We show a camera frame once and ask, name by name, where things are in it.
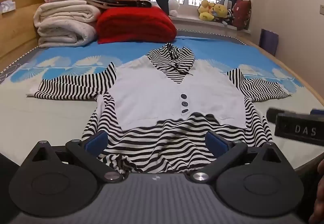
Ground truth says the striped shirt with white vest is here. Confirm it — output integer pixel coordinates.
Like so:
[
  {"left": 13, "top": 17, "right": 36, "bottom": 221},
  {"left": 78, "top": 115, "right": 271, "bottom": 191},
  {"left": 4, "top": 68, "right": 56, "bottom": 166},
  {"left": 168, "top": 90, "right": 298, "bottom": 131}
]
[{"left": 27, "top": 43, "right": 289, "bottom": 174}]

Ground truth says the white plush toy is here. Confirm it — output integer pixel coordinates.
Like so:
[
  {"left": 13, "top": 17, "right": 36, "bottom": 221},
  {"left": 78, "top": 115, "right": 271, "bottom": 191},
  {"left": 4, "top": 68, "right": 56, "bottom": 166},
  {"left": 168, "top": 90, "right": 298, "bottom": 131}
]
[{"left": 167, "top": 0, "right": 180, "bottom": 16}]

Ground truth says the black studded belt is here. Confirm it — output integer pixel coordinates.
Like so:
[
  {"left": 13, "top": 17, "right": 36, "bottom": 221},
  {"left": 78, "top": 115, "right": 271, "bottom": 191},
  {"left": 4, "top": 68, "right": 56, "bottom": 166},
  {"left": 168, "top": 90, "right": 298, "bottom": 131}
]
[{"left": 62, "top": 0, "right": 152, "bottom": 10}]

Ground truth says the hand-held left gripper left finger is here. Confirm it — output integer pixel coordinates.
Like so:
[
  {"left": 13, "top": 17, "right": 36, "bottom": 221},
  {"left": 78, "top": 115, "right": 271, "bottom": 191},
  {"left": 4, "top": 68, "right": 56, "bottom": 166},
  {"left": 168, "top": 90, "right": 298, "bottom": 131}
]
[{"left": 21, "top": 130, "right": 127, "bottom": 184}]

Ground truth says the red folded blanket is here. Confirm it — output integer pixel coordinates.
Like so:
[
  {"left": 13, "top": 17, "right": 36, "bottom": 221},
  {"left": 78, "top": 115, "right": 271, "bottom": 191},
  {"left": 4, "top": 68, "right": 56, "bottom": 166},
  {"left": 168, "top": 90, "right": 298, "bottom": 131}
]
[{"left": 96, "top": 6, "right": 178, "bottom": 44}]

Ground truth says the cream folded blanket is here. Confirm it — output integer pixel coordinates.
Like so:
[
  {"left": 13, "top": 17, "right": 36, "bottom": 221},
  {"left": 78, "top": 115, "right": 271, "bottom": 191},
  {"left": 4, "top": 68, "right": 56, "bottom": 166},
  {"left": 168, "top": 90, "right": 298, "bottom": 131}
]
[{"left": 34, "top": 0, "right": 102, "bottom": 48}]

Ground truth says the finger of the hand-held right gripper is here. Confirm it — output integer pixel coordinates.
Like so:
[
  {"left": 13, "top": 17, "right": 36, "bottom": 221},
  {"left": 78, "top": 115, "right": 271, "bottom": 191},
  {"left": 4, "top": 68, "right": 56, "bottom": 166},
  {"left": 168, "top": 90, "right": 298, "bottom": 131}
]
[{"left": 266, "top": 108, "right": 312, "bottom": 120}]

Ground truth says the white windowsill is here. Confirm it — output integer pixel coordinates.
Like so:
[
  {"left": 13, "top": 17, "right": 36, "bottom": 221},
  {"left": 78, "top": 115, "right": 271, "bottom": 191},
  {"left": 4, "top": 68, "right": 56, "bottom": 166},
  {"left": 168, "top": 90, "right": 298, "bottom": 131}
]
[{"left": 170, "top": 15, "right": 252, "bottom": 35}]

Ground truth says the tissue box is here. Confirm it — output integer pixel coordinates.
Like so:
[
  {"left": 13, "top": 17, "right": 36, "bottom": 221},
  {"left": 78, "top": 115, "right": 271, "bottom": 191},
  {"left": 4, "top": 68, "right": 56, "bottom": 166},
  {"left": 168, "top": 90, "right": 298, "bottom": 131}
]
[{"left": 0, "top": 0, "right": 17, "bottom": 14}]

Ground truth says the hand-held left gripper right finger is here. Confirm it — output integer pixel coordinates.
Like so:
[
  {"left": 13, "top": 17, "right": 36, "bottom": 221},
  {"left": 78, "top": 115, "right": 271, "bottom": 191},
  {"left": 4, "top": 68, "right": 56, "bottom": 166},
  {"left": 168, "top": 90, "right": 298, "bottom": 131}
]
[{"left": 190, "top": 131, "right": 295, "bottom": 184}]

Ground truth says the yellow plush toy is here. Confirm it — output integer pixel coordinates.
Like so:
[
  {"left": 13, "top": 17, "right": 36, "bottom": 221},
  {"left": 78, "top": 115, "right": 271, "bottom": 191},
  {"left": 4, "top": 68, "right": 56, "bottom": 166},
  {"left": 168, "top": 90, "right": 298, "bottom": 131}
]
[
  {"left": 213, "top": 3, "right": 229, "bottom": 19},
  {"left": 198, "top": 0, "right": 216, "bottom": 22}
]

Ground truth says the dark red cushion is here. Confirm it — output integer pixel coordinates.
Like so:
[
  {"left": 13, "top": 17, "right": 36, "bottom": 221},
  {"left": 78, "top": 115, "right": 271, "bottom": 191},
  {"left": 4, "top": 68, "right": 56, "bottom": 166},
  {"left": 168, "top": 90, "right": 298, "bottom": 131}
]
[{"left": 231, "top": 0, "right": 253, "bottom": 30}]

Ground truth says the blue and white printed bedsheet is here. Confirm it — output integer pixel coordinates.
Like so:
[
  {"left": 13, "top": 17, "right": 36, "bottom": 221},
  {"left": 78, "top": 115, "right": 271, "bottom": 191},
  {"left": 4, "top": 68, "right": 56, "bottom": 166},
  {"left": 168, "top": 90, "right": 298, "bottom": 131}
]
[{"left": 0, "top": 28, "right": 324, "bottom": 172}]

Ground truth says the purple bag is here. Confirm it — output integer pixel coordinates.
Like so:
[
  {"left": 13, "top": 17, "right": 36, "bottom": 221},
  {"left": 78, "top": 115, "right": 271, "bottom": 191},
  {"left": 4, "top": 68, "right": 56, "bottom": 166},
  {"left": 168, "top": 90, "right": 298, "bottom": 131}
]
[{"left": 259, "top": 28, "right": 279, "bottom": 56}]

